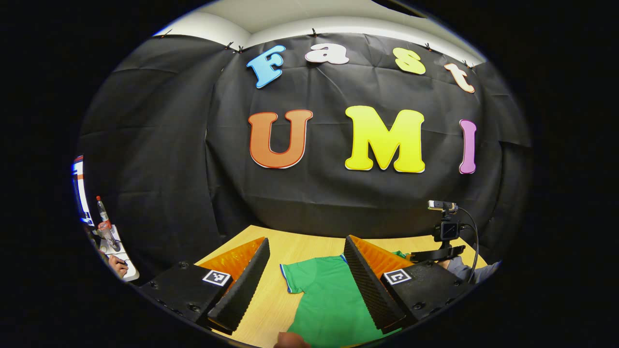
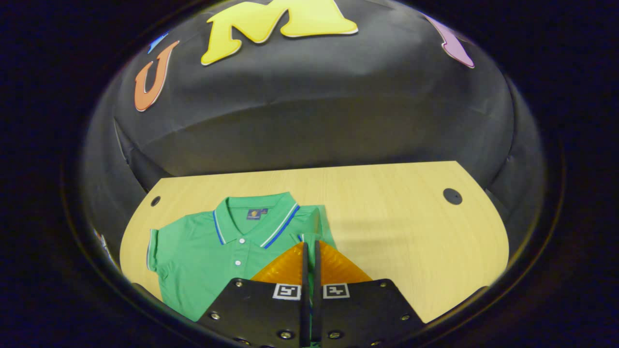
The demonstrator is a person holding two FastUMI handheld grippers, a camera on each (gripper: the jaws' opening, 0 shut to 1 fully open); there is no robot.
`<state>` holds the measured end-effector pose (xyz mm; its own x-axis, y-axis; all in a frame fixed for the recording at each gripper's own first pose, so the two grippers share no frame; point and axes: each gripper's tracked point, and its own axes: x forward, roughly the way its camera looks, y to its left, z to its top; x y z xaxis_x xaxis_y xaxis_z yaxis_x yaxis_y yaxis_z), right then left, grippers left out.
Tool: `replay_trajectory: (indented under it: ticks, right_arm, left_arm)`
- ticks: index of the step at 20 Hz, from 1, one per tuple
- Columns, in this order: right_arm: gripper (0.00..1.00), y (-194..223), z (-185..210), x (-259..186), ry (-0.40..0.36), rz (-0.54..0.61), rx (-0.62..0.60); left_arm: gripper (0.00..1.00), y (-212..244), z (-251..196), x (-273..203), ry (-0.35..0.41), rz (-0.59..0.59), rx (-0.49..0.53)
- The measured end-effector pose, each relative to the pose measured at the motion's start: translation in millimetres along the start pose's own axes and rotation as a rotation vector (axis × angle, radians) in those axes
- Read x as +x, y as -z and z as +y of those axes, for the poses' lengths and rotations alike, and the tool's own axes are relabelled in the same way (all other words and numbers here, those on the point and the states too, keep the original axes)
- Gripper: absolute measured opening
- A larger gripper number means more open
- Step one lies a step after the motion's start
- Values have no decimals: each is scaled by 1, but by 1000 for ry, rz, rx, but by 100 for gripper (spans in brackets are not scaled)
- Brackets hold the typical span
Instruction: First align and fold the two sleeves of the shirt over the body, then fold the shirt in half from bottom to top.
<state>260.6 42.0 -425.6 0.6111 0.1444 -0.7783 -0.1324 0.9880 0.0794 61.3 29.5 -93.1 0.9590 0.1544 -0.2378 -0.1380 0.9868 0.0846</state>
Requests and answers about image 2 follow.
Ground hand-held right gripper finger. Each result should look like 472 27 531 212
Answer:
311 240 426 348
196 241 310 348

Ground black backdrop cloth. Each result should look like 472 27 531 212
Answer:
77 0 547 271

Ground green polo T-shirt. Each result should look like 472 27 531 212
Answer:
147 192 337 322

